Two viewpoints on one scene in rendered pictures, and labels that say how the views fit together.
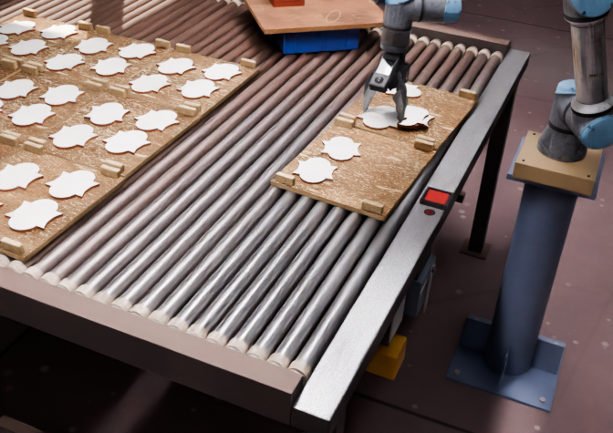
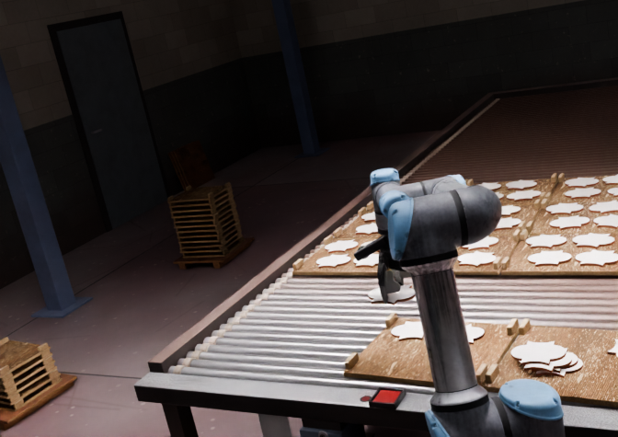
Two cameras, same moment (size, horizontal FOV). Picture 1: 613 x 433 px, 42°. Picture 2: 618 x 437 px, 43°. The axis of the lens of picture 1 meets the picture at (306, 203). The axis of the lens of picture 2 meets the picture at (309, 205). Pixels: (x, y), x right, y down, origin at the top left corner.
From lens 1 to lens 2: 3.04 m
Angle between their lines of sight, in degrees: 89
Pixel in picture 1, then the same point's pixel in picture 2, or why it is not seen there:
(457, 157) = not seen: hidden behind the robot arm
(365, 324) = (214, 385)
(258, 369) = (170, 349)
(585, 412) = not seen: outside the picture
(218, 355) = (187, 336)
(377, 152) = not seen: hidden behind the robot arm
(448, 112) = (592, 385)
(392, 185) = (398, 369)
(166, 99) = (521, 254)
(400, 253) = (298, 390)
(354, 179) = (406, 350)
